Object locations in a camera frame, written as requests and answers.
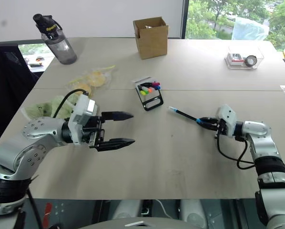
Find grey sports water bottle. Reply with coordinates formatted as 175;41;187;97
32;13;78;65

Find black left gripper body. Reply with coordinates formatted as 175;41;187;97
81;114;106;150

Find black window frame post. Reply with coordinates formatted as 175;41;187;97
180;0;190;39

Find red and white packet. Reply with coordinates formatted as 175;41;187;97
230;53;244;64

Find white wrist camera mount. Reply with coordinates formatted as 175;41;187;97
67;94;99;145
215;104;237;138

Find black pen with blue ends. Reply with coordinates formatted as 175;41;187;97
168;106;206;125

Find black office chair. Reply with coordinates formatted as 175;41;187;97
0;42;46;155

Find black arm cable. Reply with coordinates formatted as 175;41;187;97
214;133;255;169
52;88;90;119

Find clear bag with yellow fruit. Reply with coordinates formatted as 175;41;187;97
65;64;116;96

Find white cable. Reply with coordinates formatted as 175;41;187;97
153;199;172;217

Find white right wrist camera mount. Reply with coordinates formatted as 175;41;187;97
215;104;237;138

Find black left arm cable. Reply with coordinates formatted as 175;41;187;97
52;88;90;119

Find black pen holder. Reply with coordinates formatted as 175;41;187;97
135;81;165;112

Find clear plastic box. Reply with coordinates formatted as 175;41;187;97
224;45;265;70

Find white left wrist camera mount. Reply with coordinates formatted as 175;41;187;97
67;94;99;145

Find round black tape roll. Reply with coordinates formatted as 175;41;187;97
245;55;258;67

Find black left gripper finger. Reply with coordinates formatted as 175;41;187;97
101;110;134;123
96;137;136;152

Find brown cardboard box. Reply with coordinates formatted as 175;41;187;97
132;16;170;60

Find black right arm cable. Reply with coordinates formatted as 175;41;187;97
214;133;255;169

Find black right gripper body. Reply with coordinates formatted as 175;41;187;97
214;117;229;138

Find green leafy vegetable toy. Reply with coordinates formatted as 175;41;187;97
22;94;77;119

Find red strip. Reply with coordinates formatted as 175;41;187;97
44;202;53;223

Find light blue plastic bag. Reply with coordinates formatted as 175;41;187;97
231;16;270;42

